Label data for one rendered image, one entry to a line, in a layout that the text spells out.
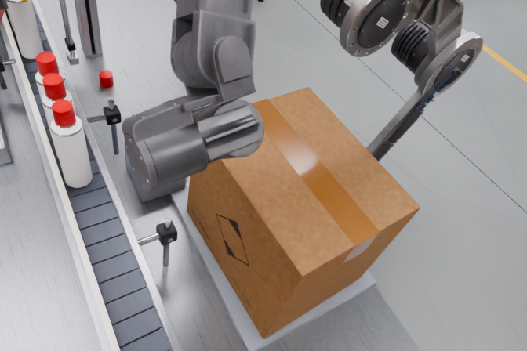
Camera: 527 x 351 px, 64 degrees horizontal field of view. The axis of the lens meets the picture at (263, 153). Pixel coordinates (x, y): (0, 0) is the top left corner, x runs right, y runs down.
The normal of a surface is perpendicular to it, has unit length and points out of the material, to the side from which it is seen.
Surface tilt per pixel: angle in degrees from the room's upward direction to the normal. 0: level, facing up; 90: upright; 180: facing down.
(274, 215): 0
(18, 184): 0
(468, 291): 0
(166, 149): 27
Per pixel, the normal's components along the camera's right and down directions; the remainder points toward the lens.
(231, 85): 0.54, 0.14
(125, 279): 0.18, -0.63
